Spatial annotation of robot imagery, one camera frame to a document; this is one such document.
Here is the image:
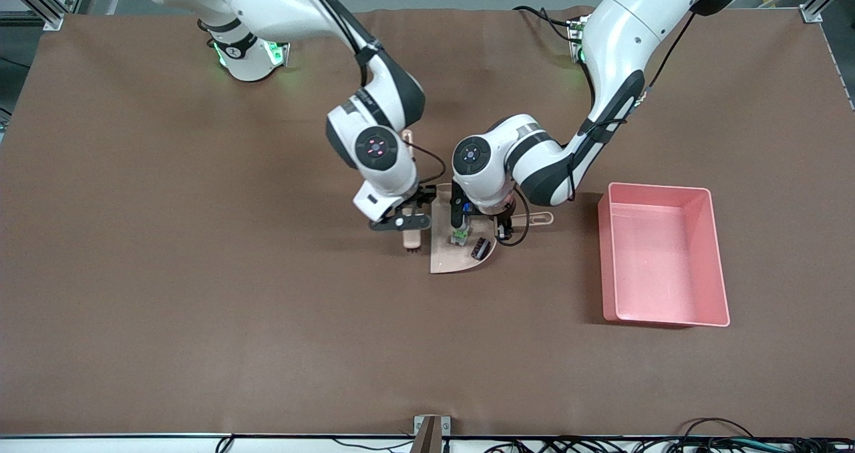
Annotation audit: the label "black looped cable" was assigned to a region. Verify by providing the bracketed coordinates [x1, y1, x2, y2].
[680, 418, 757, 440]

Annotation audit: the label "beige plastic dustpan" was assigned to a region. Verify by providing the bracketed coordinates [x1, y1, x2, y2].
[428, 183, 554, 275]

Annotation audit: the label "beige hand brush black bristles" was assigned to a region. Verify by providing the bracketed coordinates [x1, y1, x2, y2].
[401, 130, 422, 251]

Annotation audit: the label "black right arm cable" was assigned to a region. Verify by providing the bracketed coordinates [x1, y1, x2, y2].
[292, 0, 447, 186]

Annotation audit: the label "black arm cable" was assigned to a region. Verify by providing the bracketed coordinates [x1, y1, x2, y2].
[292, 0, 447, 186]
[494, 12, 699, 247]

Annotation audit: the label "brown table mat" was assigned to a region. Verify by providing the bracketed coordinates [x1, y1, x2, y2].
[0, 5, 855, 438]

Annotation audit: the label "pink plastic bin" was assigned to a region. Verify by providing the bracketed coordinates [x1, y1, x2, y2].
[598, 182, 731, 327]

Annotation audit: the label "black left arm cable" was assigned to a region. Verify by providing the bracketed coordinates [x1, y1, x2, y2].
[494, 12, 699, 247]

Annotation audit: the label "long thin black cable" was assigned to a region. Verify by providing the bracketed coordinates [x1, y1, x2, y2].
[331, 438, 416, 453]

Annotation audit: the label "black cable bundle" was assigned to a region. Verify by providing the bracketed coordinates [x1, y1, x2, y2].
[481, 436, 855, 453]

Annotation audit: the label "black left base cable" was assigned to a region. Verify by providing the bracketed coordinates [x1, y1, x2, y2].
[513, 5, 595, 106]

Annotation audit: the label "metal table edge bracket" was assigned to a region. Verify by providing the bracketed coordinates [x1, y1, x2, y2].
[413, 415, 452, 453]

